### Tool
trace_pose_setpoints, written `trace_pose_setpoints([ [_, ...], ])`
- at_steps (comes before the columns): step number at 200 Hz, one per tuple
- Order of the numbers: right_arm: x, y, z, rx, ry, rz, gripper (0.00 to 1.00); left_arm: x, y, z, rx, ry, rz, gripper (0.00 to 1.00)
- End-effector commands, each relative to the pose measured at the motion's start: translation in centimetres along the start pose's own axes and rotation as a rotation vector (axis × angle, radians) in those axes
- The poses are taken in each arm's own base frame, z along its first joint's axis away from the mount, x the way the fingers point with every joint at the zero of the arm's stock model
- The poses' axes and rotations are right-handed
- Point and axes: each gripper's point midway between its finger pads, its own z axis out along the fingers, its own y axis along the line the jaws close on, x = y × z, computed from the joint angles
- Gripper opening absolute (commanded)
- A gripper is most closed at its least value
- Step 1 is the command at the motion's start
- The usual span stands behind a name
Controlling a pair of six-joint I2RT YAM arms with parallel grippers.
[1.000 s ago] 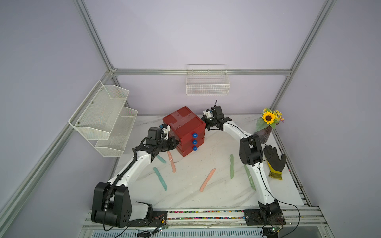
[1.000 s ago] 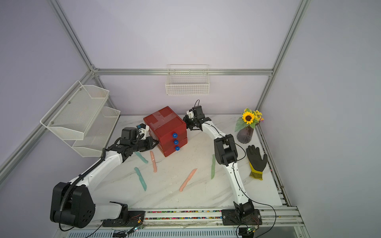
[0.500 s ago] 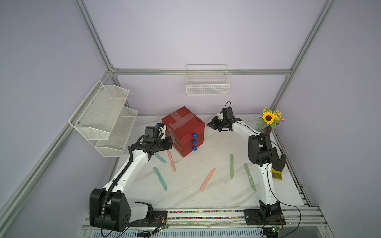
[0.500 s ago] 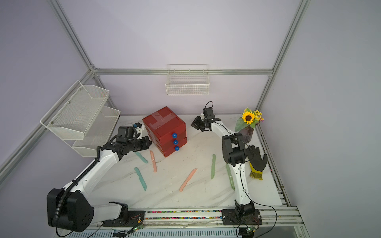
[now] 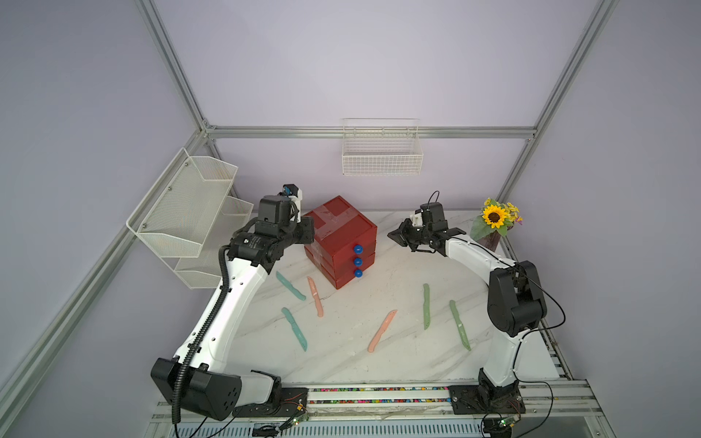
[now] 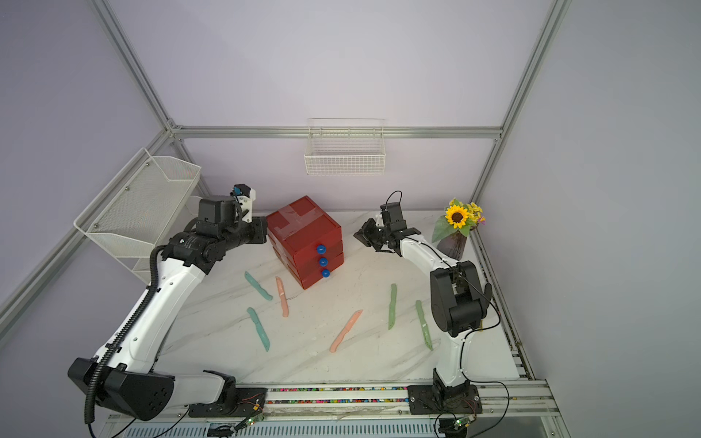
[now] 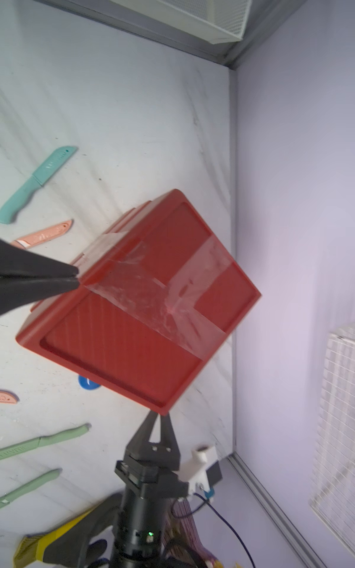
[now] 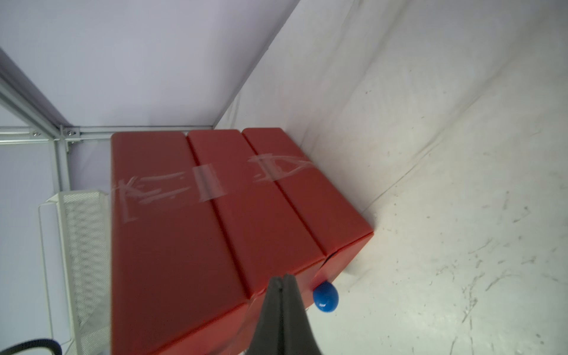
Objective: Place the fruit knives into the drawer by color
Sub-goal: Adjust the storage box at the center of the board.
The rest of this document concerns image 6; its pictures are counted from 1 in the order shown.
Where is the pink fruit knife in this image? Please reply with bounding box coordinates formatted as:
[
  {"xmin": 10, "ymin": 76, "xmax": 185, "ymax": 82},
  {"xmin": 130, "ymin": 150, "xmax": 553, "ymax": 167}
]
[
  {"xmin": 276, "ymin": 277, "xmax": 290, "ymax": 318},
  {"xmin": 330, "ymin": 310, "xmax": 363, "ymax": 353}
]

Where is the teal fruit knife lower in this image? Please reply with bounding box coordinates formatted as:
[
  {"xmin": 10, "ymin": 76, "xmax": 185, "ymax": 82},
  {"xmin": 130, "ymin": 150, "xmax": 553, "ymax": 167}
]
[{"xmin": 246, "ymin": 308, "xmax": 271, "ymax": 351}]

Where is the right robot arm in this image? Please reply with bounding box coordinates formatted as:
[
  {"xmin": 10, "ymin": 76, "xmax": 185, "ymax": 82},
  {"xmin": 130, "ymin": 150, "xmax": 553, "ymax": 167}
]
[{"xmin": 353, "ymin": 218, "xmax": 492, "ymax": 415}]

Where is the sunflower bouquet in vase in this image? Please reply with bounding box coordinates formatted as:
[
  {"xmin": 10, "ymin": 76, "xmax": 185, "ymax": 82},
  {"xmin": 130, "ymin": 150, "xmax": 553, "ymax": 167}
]
[{"xmin": 431, "ymin": 199, "xmax": 486, "ymax": 260}]

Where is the light green fruit knife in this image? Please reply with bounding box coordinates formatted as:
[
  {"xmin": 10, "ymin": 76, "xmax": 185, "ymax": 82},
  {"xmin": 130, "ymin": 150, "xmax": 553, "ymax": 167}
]
[
  {"xmin": 415, "ymin": 300, "xmax": 434, "ymax": 351},
  {"xmin": 388, "ymin": 283, "xmax": 398, "ymax": 330}
]

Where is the teal fruit knife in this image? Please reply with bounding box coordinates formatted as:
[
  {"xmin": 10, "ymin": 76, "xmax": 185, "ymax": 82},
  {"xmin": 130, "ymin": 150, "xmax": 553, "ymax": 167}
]
[
  {"xmin": 246, "ymin": 308, "xmax": 271, "ymax": 351},
  {"xmin": 244, "ymin": 271, "xmax": 273, "ymax": 301}
]

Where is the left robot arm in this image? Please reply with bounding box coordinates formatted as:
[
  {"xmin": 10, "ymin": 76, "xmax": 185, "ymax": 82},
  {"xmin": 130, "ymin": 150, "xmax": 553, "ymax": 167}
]
[{"xmin": 68, "ymin": 184, "xmax": 267, "ymax": 426}]

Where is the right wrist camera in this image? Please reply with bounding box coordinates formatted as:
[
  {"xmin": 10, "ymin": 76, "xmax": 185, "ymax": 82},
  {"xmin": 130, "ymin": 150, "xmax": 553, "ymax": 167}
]
[{"xmin": 381, "ymin": 202, "xmax": 405, "ymax": 226}]

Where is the white wire wall basket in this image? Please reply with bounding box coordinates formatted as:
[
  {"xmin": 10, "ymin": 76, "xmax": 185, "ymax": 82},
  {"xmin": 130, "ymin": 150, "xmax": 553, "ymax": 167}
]
[{"xmin": 304, "ymin": 118, "xmax": 386, "ymax": 176}]

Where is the red drawer cabinet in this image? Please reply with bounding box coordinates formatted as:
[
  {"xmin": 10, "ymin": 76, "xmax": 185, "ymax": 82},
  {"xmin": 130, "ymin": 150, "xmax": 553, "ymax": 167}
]
[{"xmin": 267, "ymin": 195, "xmax": 344, "ymax": 289}]

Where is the teal fruit knife upper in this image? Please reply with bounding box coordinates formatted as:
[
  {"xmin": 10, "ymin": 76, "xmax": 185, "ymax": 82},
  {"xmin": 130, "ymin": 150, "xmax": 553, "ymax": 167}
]
[{"xmin": 244, "ymin": 271, "xmax": 273, "ymax": 301}]

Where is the white mesh two-tier shelf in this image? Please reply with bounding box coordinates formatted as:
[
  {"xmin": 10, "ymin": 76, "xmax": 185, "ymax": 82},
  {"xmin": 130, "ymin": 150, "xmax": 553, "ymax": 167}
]
[{"xmin": 74, "ymin": 149, "xmax": 201, "ymax": 284}]

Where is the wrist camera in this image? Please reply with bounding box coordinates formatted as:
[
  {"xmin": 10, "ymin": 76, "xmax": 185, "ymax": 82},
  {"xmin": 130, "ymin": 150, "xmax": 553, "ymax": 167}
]
[
  {"xmin": 231, "ymin": 184, "xmax": 256, "ymax": 223},
  {"xmin": 381, "ymin": 202, "xmax": 405, "ymax": 226}
]

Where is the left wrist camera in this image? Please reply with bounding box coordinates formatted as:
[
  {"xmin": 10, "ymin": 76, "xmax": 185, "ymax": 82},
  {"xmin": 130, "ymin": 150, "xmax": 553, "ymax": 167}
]
[{"xmin": 231, "ymin": 184, "xmax": 256, "ymax": 223}]

